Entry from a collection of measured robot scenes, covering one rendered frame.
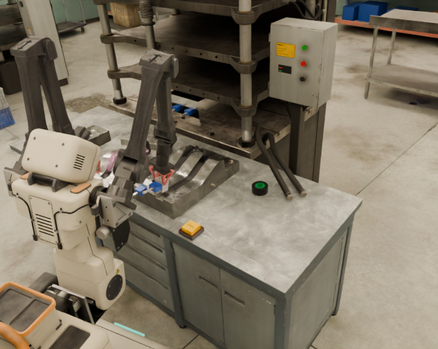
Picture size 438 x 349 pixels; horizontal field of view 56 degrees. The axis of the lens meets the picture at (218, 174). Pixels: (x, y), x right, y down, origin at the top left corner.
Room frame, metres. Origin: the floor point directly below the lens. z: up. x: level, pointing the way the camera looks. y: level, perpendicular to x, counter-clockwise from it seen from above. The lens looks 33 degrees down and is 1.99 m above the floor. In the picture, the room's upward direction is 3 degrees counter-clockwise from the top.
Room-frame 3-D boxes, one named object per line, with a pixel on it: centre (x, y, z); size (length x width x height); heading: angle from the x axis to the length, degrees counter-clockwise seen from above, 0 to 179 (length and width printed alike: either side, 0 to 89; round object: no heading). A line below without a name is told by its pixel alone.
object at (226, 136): (2.81, 0.03, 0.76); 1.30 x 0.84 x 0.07; 49
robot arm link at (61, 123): (1.53, 0.62, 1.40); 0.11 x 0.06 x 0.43; 63
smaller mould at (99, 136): (2.26, 0.77, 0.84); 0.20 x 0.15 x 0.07; 139
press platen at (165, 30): (2.80, 0.01, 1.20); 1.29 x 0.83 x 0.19; 49
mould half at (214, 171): (1.76, 0.15, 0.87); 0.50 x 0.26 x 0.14; 139
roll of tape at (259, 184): (1.66, -0.20, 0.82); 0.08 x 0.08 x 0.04
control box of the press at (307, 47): (2.15, -0.47, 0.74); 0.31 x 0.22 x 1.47; 49
